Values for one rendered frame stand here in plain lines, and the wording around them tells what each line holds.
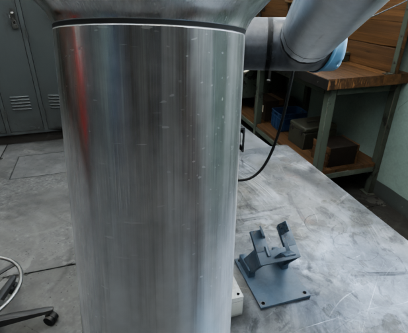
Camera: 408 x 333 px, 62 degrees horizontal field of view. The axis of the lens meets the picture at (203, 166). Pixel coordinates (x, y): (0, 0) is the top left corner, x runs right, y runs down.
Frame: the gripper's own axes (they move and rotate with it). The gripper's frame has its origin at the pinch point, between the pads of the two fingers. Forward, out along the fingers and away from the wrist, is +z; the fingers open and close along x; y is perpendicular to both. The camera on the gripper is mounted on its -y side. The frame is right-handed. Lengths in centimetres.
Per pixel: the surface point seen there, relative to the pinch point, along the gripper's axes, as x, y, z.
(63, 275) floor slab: -53, -82, 93
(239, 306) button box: -4.2, 25.9, 10.9
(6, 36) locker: -89, -268, -3
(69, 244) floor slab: -51, -106, 93
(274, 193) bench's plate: 20.4, -7.9, 13.1
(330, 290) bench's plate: 14.6, 25.8, 13.3
